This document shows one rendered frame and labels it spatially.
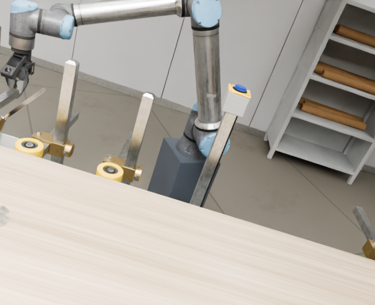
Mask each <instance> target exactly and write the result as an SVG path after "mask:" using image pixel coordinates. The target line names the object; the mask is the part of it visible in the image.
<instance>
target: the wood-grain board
mask: <svg viewBox="0 0 375 305"><path fill-rule="evenodd" d="M0 205H4V206H5V207H6V208H7V209H9V210H10V212H9V213H7V214H6V216H7V217H8V218H9V219H10V222H8V223H6V224H5V226H2V227H0V305H375V261H374V260H370V259H367V258H364V257H360V256H358V255H354V254H351V253H348V252H344V251H341V250H338V249H335V248H331V247H328V246H325V245H322V244H319V243H315V242H312V241H309V240H305V239H303V238H299V237H295V236H293V235H289V234H286V233H283V232H279V231H276V230H273V229H270V228H266V227H263V226H260V225H256V224H253V223H250V222H248V221H244V220H240V219H237V218H234V217H230V216H228V215H224V214H220V213H218V212H214V211H211V210H208V209H204V208H201V207H198V206H195V205H191V204H188V203H185V202H181V201H179V200H175V199H172V198H169V197H165V196H163V195H159V194H156V193H153V192H149V191H146V190H143V189H140V188H136V187H133V186H130V185H126V184H124V183H120V182H117V181H114V180H110V179H107V178H104V177H101V176H98V175H94V174H91V173H88V172H85V171H81V170H78V169H75V168H71V167H69V166H65V165H61V164H59V163H55V162H52V161H49V160H45V159H42V158H39V157H36V156H32V155H29V154H26V153H23V152H20V151H16V150H13V149H10V148H6V147H4V146H0Z"/></svg>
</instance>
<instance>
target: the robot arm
mask: <svg viewBox="0 0 375 305"><path fill-rule="evenodd" d="M167 15H177V16H178V17H179V18H183V17H191V29H192V37H193V46H194V64H195V80H196V89H197V103H194V105H193V107H192V108H191V112H190V115H189V118H188V120H187V124H186V127H185V129H184V133H183V135H182V136H181V137H180V138H179V139H178V140H177V143H176V145H175V147H176V149H177V151H178V152H179V153H181V154H182V155H184V156H186V157H188V158H190V159H195V160H204V159H206V158H207V156H208V153H209V151H210V148H211V146H212V143H213V141H214V138H215V135H216V133H217V131H218V127H219V125H220V123H221V120H222V118H223V116H222V115H221V80H220V41H219V27H220V19H221V15H222V7H221V4H220V2H219V0H106V1H95V2H84V3H78V4H75V3H73V4H64V3H57V4H54V5H53V6H52V7H51V8H50V9H49V10H45V9H41V8H39V6H38V5H37V3H35V2H31V1H26V0H15V1H13V2H12V3H11V9H10V29H9V34H8V35H9V40H8V44H9V46H11V50H12V51H14V53H13V54H12V56H11V58H10V59H9V60H8V61H7V63H6V64H5V65H4V67H3V68H2V70H1V71H0V74H1V76H3V77H5V79H6V82H7V85H8V87H9V89H11V88H14V89H16V87H18V88H17V90H19V97H20V96H21V95H22V93H23V92H24V90H25V89H26V87H27V85H28V83H29V78H28V76H29V74H31V75H32V74H34V64H35V62H34V61H31V51H32V50H33V49H34V43H35V36H36V33H39V34H44V35H47V36H52V37H56V38H61V39H66V40H70V39H71V37H72V35H73V28H74V27H79V26H80V25H90V24H100V23H106V22H115V21H125V20H132V19H141V18H151V17H157V16H167ZM32 67H33V71H32ZM16 78H19V80H16ZM19 97H17V98H19ZM17 98H16V99H17Z"/></svg>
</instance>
